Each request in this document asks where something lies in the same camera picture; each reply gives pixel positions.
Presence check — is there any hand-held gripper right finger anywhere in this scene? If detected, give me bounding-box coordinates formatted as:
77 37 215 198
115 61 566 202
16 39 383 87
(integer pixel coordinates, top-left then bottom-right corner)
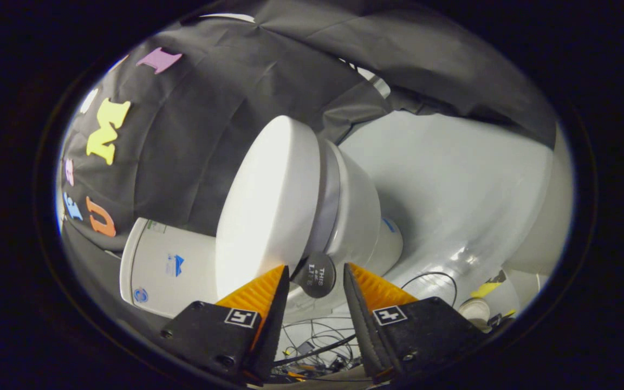
343 263 489 384

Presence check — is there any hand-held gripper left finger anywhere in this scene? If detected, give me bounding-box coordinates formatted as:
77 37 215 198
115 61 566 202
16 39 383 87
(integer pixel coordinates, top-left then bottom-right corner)
160 264 291 386

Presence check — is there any dark grey round lid tab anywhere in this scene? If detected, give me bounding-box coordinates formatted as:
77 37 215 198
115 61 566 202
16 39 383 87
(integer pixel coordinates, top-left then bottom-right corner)
293 252 337 298

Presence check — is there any white toilet tank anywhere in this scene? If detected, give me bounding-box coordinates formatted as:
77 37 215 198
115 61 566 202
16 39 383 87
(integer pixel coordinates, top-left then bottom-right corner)
120 218 220 319

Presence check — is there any white toilet bowl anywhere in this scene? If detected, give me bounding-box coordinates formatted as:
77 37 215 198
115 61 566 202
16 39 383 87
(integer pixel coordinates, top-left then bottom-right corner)
285 149 404 326

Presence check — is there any white tape roll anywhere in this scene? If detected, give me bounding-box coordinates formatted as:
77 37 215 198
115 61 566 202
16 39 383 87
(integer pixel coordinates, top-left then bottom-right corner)
458 298 491 329

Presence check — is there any black backdrop cloth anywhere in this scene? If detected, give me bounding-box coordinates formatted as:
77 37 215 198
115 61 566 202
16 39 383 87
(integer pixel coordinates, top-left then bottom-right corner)
57 0 557 347

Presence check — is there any tangle of thin cables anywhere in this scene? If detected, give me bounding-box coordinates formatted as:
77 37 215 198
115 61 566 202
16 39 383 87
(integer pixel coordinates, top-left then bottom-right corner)
273 317 360 383

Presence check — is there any black looped cable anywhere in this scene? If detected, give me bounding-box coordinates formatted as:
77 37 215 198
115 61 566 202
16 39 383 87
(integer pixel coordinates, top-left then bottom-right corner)
401 271 458 309

